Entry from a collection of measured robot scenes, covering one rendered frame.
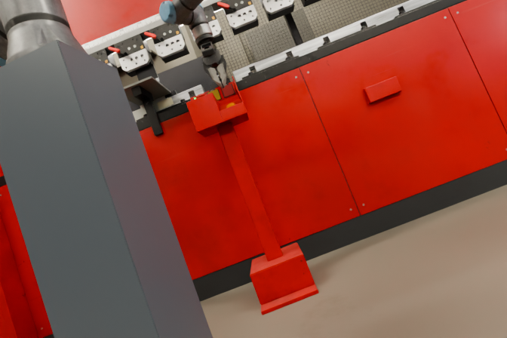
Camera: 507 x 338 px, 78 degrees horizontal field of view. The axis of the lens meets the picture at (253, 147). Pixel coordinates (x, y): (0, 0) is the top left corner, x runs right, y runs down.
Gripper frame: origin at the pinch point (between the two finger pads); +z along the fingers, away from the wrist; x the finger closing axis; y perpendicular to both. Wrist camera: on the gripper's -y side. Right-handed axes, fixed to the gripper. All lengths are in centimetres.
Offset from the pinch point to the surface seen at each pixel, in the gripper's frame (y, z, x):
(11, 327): 13, 62, 122
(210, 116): -6.4, 11.0, 8.4
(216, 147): 22.7, 21.1, 13.6
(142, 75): 42, -29, 38
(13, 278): 21, 44, 121
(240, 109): -6.6, 12.8, -2.9
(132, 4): 42, -66, 29
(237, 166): -3.1, 32.0, 6.0
